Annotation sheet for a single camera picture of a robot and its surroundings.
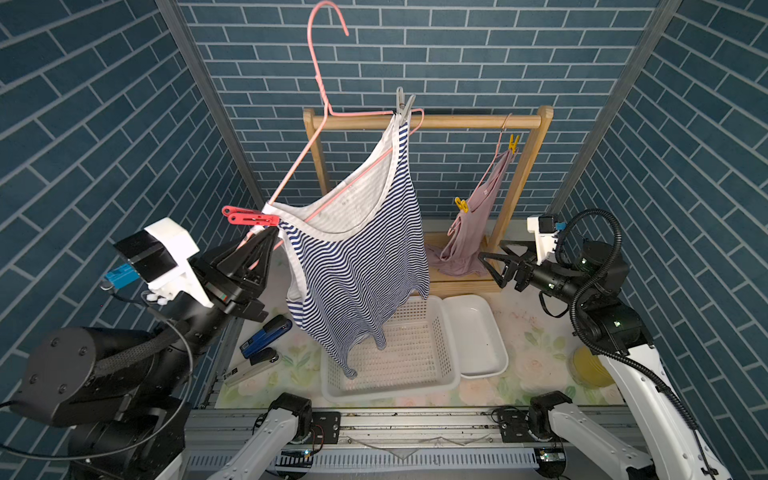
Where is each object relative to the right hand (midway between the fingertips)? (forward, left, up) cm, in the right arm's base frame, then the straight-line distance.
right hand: (496, 252), depth 62 cm
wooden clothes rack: (+15, +7, -37) cm, 40 cm away
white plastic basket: (-9, +14, -37) cm, 41 cm away
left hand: (-18, +32, +23) cm, 43 cm away
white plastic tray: (-3, -3, -35) cm, 35 cm away
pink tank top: (+19, +2, -23) cm, 30 cm away
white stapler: (-16, +58, -35) cm, 70 cm away
